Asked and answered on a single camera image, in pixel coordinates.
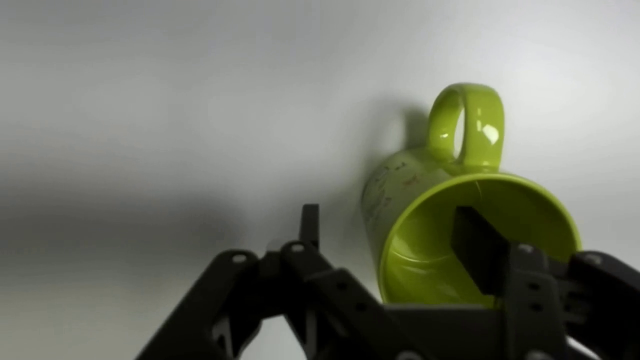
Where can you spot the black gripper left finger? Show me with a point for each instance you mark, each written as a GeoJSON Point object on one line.
{"type": "Point", "coordinates": [326, 309]}

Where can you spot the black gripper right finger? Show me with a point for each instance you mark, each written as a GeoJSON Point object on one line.
{"type": "Point", "coordinates": [584, 309]}

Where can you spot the green ceramic mug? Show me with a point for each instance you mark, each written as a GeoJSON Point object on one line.
{"type": "Point", "coordinates": [414, 202]}

